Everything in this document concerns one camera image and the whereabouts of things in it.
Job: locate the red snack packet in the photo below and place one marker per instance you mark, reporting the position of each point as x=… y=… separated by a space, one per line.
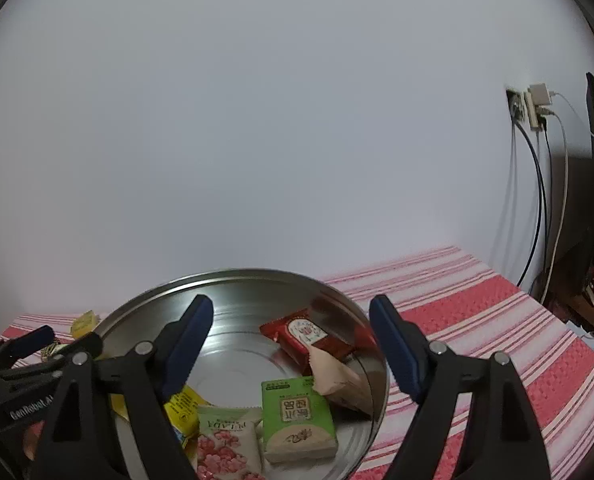
x=302 y=335

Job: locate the green square sachet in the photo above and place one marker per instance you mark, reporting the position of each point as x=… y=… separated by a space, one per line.
x=297 y=410

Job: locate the red white striped cloth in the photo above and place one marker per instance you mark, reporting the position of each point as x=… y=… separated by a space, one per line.
x=477 y=320

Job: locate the yellow square sponge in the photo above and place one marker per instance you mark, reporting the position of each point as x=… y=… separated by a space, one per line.
x=84 y=325

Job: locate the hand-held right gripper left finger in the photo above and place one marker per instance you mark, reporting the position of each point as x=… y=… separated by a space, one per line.
x=194 y=342

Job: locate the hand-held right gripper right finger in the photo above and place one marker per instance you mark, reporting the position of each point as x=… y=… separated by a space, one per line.
x=394 y=347

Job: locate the white charger plug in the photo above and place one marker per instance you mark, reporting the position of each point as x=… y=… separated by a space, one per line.
x=541 y=92

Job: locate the pink floral snack packet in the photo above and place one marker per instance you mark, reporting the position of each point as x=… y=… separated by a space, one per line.
x=227 y=445

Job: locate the wall socket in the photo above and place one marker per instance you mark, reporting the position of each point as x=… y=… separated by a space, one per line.
x=516 y=105

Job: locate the round printed metal tin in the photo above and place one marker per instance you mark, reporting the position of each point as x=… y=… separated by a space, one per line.
x=237 y=355

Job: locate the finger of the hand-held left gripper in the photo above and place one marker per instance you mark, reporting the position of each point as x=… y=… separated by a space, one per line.
x=77 y=347
x=27 y=341

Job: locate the beige serrated packet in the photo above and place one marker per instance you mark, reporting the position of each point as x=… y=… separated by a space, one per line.
x=337 y=380

